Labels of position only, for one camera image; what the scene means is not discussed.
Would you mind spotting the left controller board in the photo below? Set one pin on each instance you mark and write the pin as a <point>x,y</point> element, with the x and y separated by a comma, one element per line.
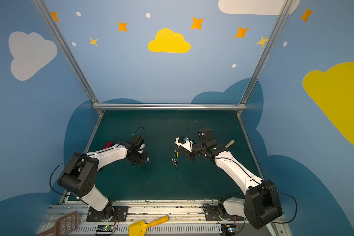
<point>104,230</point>

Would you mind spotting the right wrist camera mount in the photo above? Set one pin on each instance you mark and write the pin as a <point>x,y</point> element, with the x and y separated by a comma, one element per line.
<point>185,143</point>

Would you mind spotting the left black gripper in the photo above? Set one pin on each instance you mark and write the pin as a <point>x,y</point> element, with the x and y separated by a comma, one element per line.
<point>138,158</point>

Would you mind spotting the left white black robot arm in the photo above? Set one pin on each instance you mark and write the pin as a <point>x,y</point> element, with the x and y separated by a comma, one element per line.
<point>79,175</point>

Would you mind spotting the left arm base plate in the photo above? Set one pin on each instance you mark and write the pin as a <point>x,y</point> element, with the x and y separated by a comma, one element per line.
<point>109,214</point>

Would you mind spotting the red black tool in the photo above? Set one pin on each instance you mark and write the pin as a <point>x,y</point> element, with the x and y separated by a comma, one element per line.
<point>108,145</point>

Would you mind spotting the controller board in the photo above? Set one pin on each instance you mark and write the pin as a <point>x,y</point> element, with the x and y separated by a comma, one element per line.
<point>228,230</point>
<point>104,230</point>

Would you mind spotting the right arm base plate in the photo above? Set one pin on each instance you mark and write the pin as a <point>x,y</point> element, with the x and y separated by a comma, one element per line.
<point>218,213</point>

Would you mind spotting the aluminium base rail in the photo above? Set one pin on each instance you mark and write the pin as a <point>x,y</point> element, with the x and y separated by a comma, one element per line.
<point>186,218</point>

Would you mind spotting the brown slotted spatula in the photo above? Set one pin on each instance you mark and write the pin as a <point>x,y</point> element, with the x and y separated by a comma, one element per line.
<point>63,226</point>

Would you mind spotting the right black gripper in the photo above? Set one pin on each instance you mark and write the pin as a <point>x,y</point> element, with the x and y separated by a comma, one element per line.
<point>182,151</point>

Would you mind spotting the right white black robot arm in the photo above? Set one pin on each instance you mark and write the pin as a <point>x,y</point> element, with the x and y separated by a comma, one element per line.
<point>261,204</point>

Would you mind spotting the metal key organizer ring yellow tab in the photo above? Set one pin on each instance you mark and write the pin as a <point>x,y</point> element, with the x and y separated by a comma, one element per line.
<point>175,159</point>

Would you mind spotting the right controller board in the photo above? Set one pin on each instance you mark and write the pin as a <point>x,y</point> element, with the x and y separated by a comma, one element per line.
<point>228,230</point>

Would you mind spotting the yellow toy shovel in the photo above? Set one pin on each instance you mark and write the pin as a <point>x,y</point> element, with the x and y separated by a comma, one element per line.
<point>139,228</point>

